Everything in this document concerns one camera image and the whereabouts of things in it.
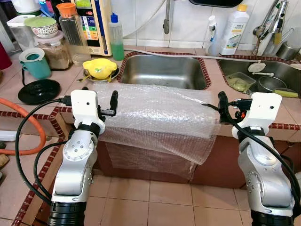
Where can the green soap bottle blue cap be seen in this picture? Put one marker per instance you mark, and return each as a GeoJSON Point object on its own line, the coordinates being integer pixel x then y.
{"type": "Point", "coordinates": [117, 49]}

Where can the teal mug with white rim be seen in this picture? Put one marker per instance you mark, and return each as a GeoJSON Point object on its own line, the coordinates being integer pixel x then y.
{"type": "Point", "coordinates": [35, 68]}

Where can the patterned bowl with green lid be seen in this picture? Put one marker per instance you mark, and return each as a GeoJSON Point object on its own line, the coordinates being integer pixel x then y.
{"type": "Point", "coordinates": [42, 26]}

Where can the shallow stainless steel bowl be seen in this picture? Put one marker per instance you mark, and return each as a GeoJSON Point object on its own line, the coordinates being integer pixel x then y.
{"type": "Point", "coordinates": [114, 76]}

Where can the maroon container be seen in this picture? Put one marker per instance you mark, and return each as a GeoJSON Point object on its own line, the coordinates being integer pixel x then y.
{"type": "Point", "coordinates": [4, 56]}

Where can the wall tap with steel spout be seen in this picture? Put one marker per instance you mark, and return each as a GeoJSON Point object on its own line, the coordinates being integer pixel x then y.
{"type": "Point", "coordinates": [166, 23]}

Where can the yellow green sponge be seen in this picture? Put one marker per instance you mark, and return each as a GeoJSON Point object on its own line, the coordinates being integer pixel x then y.
{"type": "Point", "coordinates": [287, 93]}

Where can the yellow plastic cup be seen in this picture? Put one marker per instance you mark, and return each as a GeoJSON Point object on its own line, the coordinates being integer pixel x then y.
{"type": "Point", "coordinates": [99, 68]}

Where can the beige water ionizer machine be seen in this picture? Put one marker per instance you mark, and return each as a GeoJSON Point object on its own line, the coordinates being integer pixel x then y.
{"type": "Point", "coordinates": [91, 33]}

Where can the white kitchen appliance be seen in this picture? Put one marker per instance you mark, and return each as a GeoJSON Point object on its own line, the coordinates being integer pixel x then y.
{"type": "Point", "coordinates": [26, 5]}

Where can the deep stainless steel bowl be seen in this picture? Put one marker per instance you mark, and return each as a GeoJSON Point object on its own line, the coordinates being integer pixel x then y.
{"type": "Point", "coordinates": [272, 84]}

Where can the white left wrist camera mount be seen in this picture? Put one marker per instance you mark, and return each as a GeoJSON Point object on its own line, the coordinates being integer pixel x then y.
{"type": "Point", "coordinates": [84, 106]}

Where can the white detergent bottle yellow cap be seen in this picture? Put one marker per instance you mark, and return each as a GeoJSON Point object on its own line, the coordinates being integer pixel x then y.
{"type": "Point", "coordinates": [235, 33]}

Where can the stainless steel sink basin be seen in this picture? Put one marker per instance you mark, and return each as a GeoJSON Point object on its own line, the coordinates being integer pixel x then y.
{"type": "Point", "coordinates": [235, 66]}
{"type": "Point", "coordinates": [164, 73]}

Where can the black round kettle base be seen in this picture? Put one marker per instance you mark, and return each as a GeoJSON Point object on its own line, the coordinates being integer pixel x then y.
{"type": "Point", "coordinates": [40, 92]}

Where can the steel sink faucet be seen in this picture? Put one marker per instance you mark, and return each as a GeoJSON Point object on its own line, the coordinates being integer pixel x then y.
{"type": "Point", "coordinates": [277, 19]}

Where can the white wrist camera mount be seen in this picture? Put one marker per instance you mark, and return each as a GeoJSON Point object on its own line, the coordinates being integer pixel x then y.
{"type": "Point", "coordinates": [84, 106]}
{"type": "Point", "coordinates": [263, 110]}

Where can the jar of brown powder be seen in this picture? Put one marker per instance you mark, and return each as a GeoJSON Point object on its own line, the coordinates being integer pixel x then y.
{"type": "Point", "coordinates": [56, 56]}

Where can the clear plastic food container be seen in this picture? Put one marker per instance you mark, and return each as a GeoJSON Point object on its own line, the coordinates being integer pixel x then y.
{"type": "Point", "coordinates": [241, 82]}

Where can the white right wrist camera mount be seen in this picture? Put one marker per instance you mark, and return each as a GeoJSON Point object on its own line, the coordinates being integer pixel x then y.
{"type": "Point", "coordinates": [263, 110]}

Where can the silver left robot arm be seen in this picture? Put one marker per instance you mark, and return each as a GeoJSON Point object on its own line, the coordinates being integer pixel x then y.
{"type": "Point", "coordinates": [77, 160]}

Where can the glass jar with orange lid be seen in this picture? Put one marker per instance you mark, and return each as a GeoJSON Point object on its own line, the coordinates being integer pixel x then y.
{"type": "Point", "coordinates": [73, 37]}

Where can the black hanging tray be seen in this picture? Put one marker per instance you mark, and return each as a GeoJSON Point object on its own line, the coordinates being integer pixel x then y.
{"type": "Point", "coordinates": [216, 3]}

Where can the clear container with white lid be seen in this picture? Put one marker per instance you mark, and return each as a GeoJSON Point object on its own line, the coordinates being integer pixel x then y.
{"type": "Point", "coordinates": [19, 33]}

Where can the clear bubble wrap sheet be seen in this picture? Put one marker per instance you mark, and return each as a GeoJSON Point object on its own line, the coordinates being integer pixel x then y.
{"type": "Point", "coordinates": [155, 117]}

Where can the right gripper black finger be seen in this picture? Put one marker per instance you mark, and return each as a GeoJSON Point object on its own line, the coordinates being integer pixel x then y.
{"type": "Point", "coordinates": [223, 106]}

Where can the white plastic ladle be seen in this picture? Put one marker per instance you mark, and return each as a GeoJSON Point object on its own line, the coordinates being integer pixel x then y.
{"type": "Point", "coordinates": [256, 67]}

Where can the stainless steel cup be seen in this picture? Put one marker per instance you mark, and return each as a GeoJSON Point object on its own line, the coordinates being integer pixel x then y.
{"type": "Point", "coordinates": [287, 52]}

